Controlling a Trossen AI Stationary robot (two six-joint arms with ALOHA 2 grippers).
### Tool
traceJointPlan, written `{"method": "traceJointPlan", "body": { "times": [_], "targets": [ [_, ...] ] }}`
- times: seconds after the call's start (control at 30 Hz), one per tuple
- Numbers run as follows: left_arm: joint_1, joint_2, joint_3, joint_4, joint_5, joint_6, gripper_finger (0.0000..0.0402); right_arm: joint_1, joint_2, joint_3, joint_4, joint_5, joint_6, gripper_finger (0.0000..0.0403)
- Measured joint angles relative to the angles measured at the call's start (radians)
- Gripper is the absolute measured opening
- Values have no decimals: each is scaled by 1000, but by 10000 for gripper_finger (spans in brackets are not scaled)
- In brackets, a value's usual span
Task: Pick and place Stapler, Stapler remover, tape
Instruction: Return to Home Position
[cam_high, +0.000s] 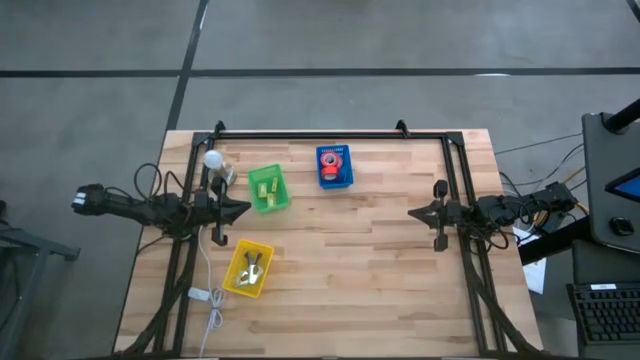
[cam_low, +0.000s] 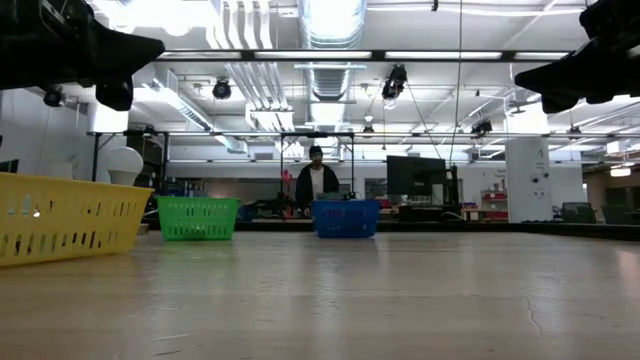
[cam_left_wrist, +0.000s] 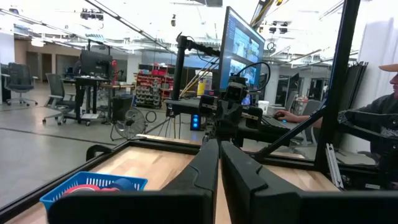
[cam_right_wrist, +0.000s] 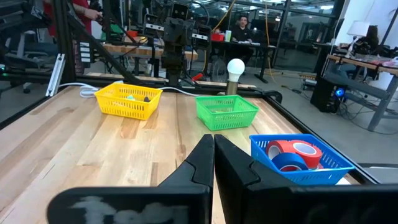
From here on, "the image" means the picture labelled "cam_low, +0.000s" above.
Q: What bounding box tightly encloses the yellow plastic basket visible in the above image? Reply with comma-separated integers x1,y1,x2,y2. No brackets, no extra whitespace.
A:
0,172,155,268

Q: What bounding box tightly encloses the large black monitor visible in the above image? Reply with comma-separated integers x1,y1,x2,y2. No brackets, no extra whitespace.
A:
386,155,448,205

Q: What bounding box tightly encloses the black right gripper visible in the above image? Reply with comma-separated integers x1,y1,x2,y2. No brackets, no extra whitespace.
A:
514,0,640,115

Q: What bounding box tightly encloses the white light bulb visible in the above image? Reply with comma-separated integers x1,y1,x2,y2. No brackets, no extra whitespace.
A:
104,146,145,187

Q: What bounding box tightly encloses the green plastic basket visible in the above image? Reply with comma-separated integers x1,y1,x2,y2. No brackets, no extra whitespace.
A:
155,195,241,242

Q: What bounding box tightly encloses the thin hanging cable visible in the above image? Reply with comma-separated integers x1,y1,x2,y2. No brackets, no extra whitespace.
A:
448,0,464,166

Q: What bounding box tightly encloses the blue plastic basket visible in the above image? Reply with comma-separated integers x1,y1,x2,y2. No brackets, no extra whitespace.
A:
312,199,381,239

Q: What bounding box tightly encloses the red background object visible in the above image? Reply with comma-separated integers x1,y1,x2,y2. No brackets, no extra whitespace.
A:
280,169,294,217

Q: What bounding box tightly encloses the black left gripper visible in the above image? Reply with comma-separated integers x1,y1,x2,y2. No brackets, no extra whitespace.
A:
0,0,165,112

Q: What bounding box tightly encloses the red storage shelf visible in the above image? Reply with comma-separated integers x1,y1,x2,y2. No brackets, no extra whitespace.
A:
480,189,510,221

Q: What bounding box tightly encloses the black background workstation frame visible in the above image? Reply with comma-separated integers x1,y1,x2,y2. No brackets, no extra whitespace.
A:
87,129,357,224

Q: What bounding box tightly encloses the person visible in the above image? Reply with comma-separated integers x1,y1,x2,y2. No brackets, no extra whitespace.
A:
294,144,341,217

